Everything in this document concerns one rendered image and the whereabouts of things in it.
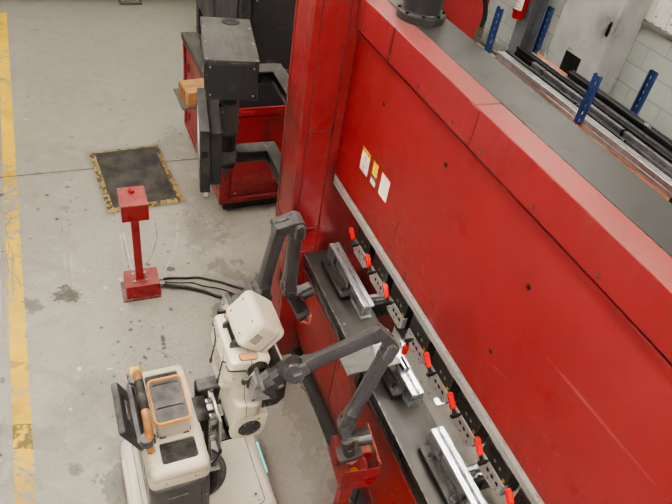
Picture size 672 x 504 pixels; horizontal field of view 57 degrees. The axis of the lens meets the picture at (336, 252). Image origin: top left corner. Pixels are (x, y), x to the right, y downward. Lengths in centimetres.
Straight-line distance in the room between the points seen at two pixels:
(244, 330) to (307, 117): 109
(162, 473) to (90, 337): 173
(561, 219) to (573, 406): 53
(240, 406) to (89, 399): 140
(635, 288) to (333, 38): 174
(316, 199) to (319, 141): 35
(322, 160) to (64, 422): 204
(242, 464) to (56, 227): 256
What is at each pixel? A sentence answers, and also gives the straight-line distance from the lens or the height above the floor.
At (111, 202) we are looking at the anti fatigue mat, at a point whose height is 2.
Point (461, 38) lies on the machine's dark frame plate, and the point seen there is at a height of 230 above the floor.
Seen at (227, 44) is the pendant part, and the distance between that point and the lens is 309.
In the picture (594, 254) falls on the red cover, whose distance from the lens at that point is 171.
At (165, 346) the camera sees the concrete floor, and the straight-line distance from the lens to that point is 415.
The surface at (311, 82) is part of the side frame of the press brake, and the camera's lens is 290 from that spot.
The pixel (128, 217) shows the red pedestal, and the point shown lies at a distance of 396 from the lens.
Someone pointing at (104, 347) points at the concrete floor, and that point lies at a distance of 419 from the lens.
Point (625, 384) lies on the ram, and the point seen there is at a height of 199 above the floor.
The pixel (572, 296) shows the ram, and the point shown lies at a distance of 182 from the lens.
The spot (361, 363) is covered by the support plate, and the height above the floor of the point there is 100.
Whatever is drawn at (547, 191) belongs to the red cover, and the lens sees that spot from 181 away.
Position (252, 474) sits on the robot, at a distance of 330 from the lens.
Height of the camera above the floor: 315
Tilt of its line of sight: 40 degrees down
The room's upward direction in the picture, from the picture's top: 10 degrees clockwise
